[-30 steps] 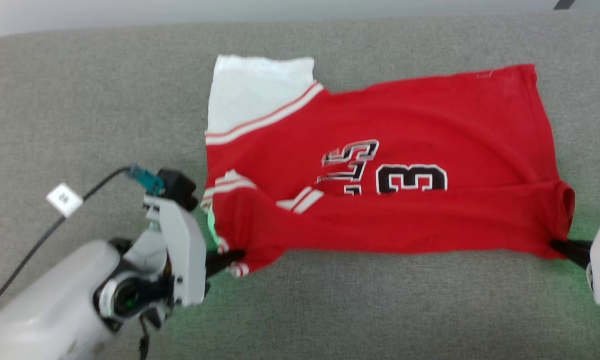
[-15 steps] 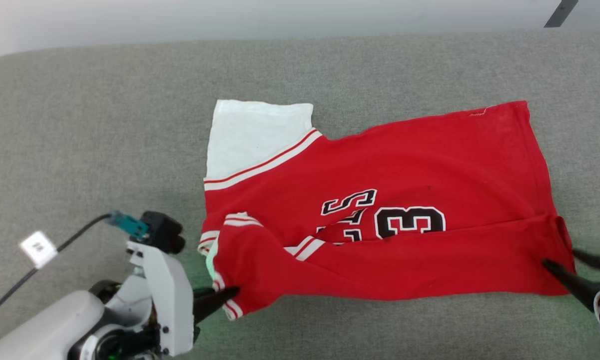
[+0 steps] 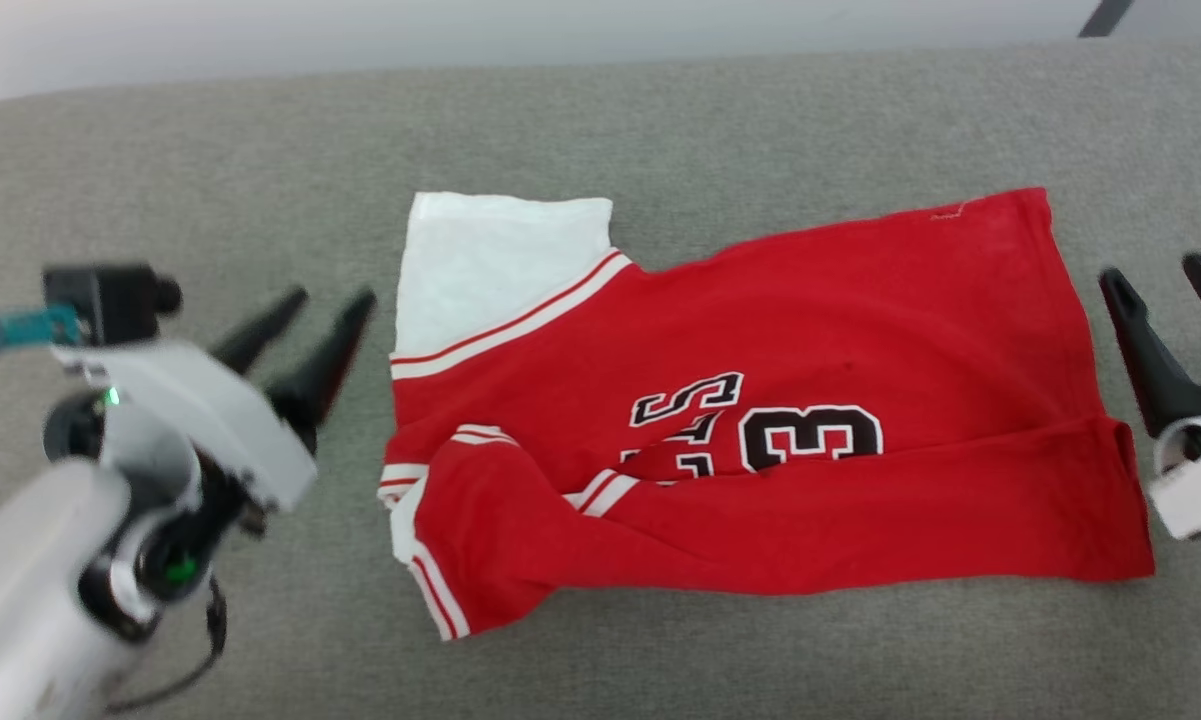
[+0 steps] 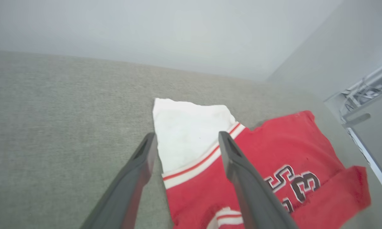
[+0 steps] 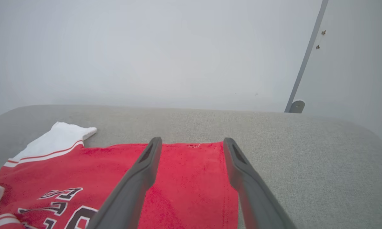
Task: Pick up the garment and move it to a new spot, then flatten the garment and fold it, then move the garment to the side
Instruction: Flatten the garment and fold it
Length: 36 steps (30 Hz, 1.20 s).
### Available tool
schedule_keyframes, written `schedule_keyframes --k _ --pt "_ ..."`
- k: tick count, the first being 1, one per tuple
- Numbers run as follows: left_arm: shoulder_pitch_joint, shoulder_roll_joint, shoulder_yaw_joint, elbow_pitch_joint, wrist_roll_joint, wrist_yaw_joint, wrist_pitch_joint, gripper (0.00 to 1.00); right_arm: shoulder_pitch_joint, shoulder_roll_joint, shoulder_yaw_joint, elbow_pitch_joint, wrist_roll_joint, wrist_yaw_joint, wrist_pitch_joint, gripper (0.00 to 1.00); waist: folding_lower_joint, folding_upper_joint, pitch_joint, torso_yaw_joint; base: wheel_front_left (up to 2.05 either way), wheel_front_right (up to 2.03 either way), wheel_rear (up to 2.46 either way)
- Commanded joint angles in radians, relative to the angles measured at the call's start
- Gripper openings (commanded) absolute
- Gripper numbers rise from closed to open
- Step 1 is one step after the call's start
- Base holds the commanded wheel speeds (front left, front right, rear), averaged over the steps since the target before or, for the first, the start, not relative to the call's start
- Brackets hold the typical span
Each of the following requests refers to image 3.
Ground teal left camera plug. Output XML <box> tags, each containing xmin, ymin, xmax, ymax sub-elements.
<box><xmin>0</xmin><ymin>304</ymin><xmax>83</xmax><ymax>358</ymax></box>

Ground red and white jersey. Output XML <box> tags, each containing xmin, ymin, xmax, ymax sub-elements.
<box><xmin>377</xmin><ymin>186</ymin><xmax>1158</xmax><ymax>643</ymax></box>

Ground grey partition panel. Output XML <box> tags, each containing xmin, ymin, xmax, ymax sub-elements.
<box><xmin>1108</xmin><ymin>0</ymin><xmax>1201</xmax><ymax>41</ymax></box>

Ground short black looped cable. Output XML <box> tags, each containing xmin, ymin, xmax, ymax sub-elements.
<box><xmin>108</xmin><ymin>574</ymin><xmax>230</xmax><ymax>715</ymax></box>

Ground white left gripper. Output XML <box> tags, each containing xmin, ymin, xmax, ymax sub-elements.
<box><xmin>44</xmin><ymin>286</ymin><xmax>378</xmax><ymax>643</ymax></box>

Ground dark metal bracket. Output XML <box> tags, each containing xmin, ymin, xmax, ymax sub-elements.
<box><xmin>1077</xmin><ymin>0</ymin><xmax>1137</xmax><ymax>40</ymax></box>

